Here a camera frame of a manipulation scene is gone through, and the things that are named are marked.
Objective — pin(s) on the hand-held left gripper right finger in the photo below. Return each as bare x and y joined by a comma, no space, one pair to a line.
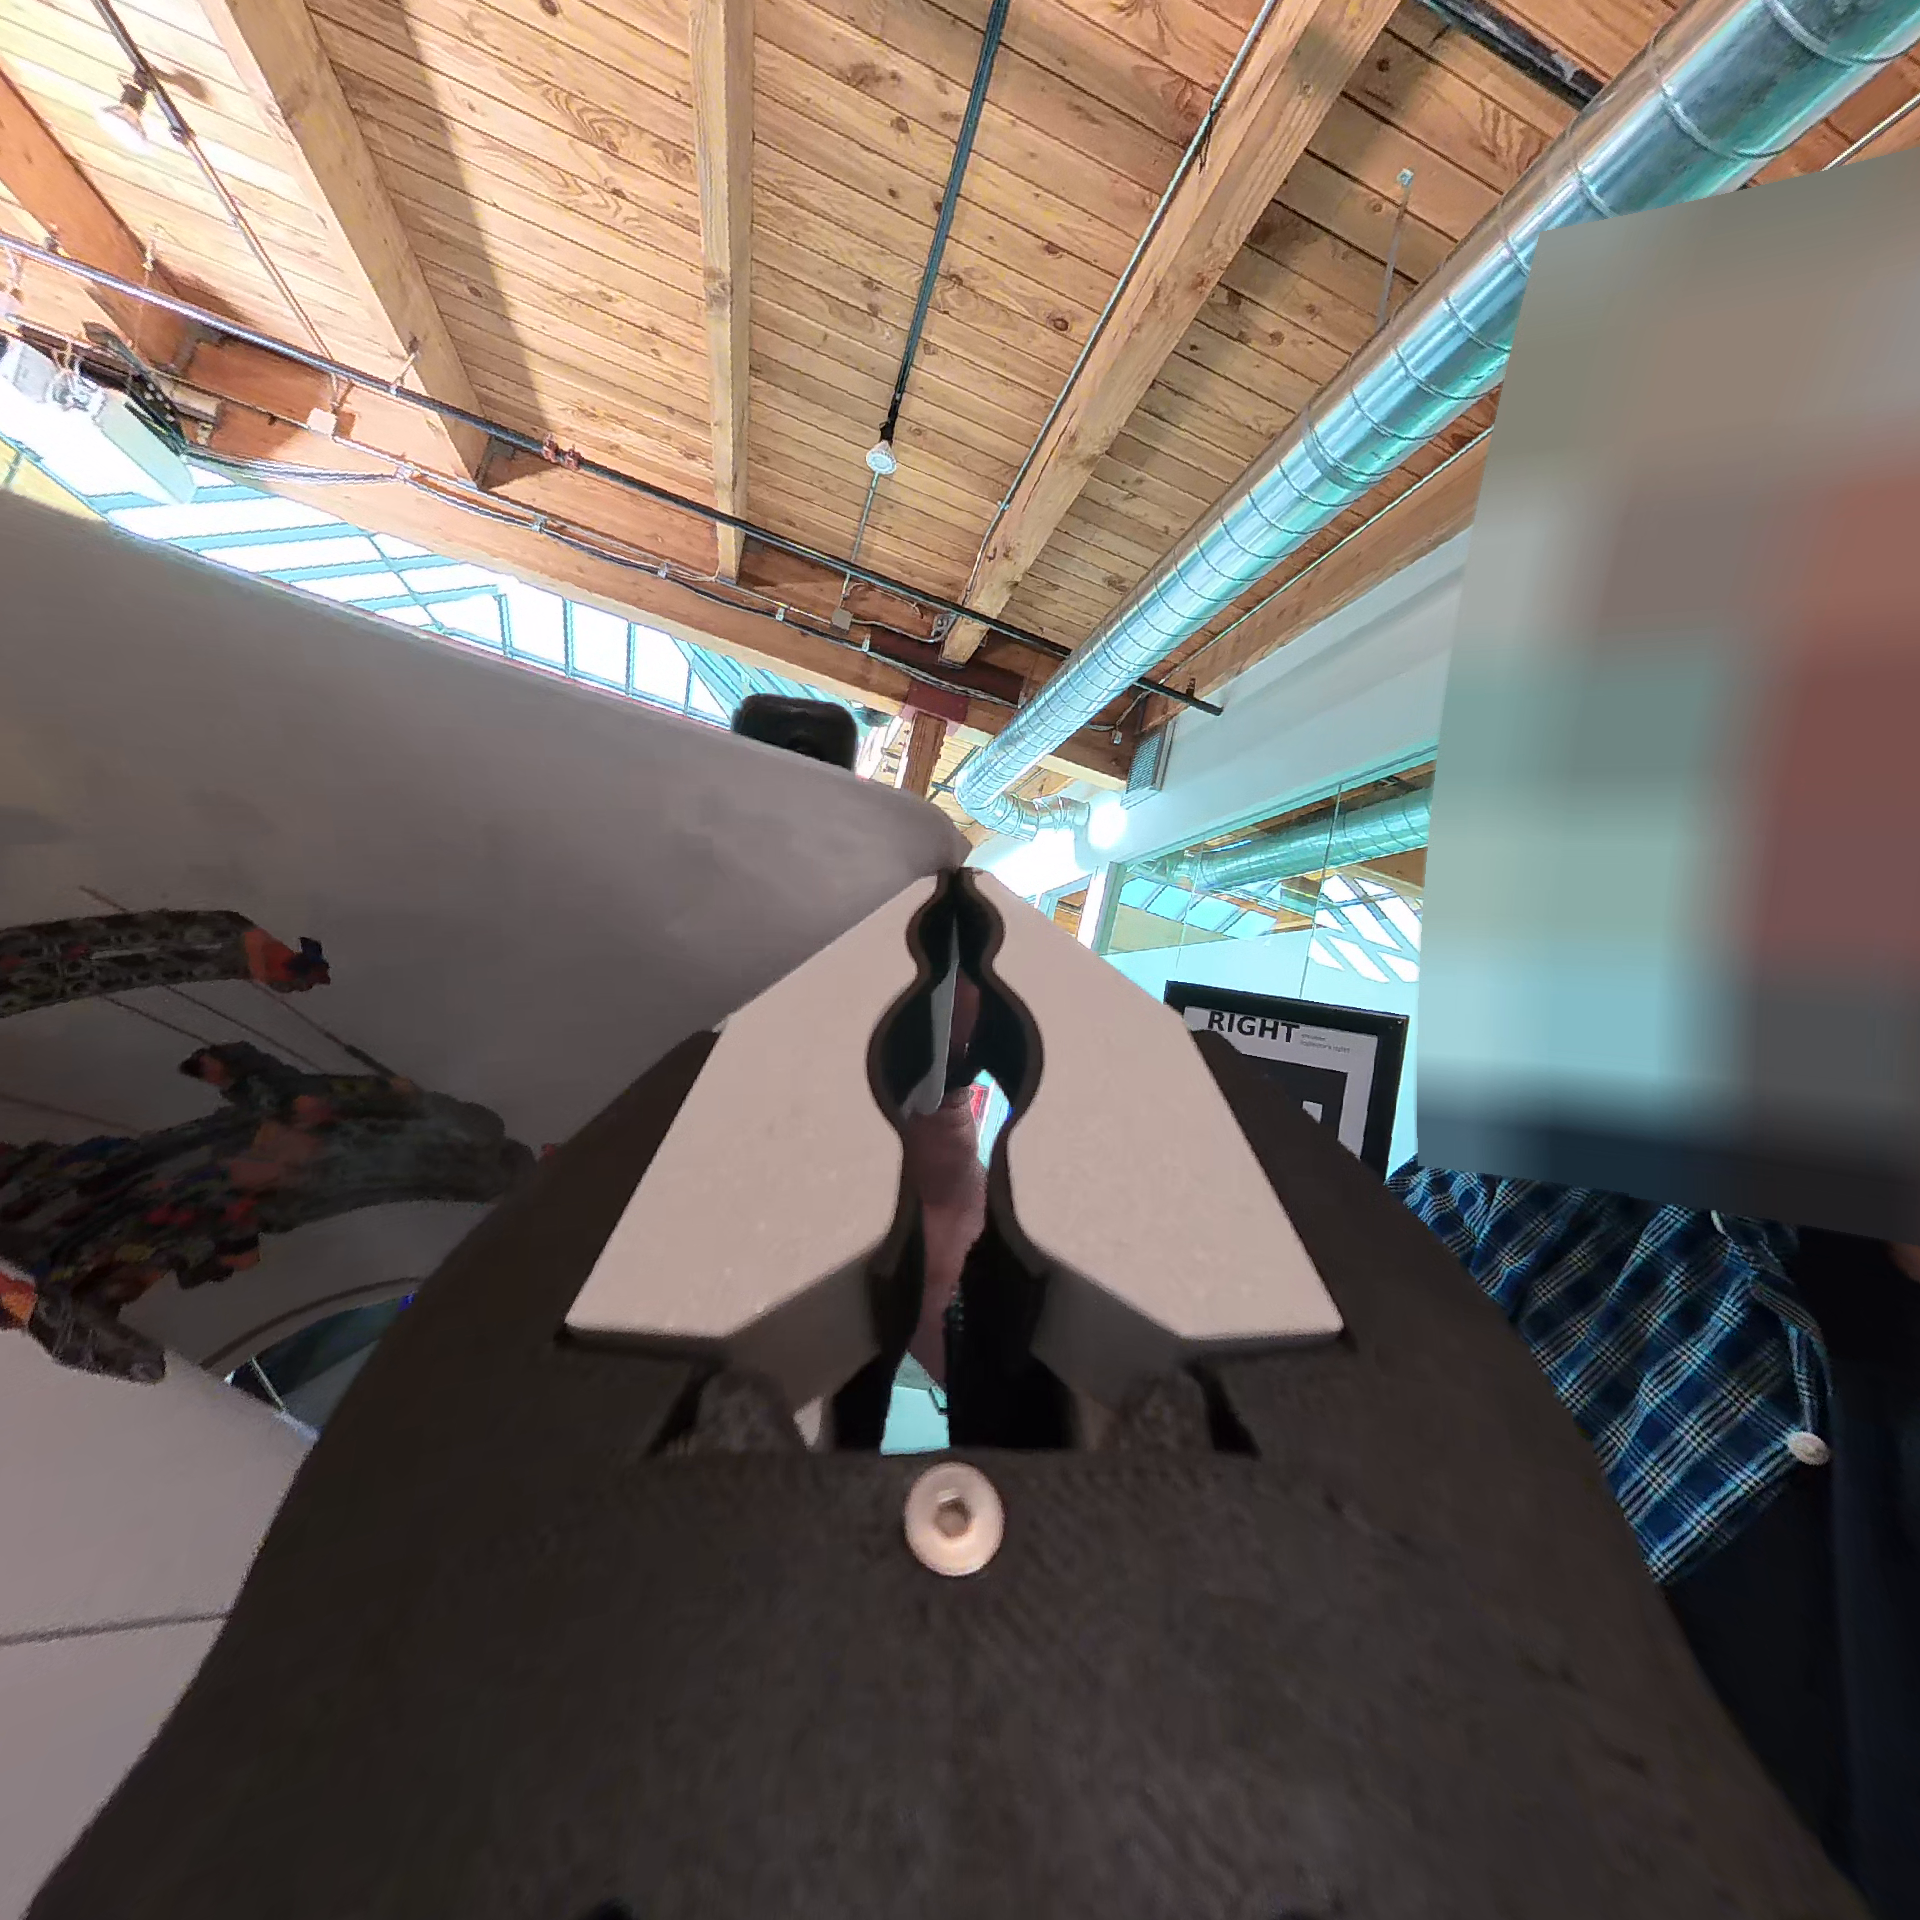
1156,1201

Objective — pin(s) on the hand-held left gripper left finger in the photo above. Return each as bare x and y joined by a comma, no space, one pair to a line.
750,1201

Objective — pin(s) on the lego instruction booklet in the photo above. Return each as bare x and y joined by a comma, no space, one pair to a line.
452,781

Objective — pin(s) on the person's plaid shirt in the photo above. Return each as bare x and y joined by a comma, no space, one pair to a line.
1621,1350

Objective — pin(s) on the black rounded device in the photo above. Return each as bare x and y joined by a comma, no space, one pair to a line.
796,731

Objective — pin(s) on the ceiling light bulb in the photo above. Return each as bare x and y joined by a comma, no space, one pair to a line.
883,458

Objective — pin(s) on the black ceiling conduit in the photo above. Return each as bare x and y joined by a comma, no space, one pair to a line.
939,226

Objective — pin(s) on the thin silver duct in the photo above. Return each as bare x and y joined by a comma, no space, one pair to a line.
1291,849

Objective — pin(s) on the silver ceiling duct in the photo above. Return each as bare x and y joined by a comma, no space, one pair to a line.
1350,422

